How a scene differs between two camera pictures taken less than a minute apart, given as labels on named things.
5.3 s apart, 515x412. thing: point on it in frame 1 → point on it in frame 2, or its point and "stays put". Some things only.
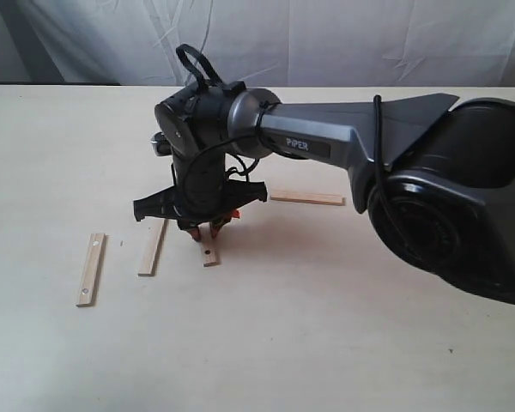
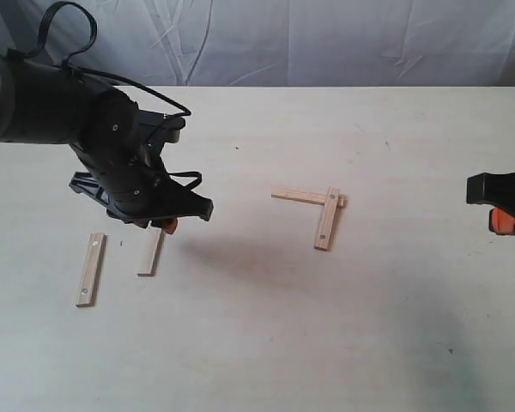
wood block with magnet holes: x=210 y=254 → x=327 y=219
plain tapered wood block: x=152 y=233 stays put
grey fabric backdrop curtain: x=287 y=44 stays put
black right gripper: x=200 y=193 → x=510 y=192
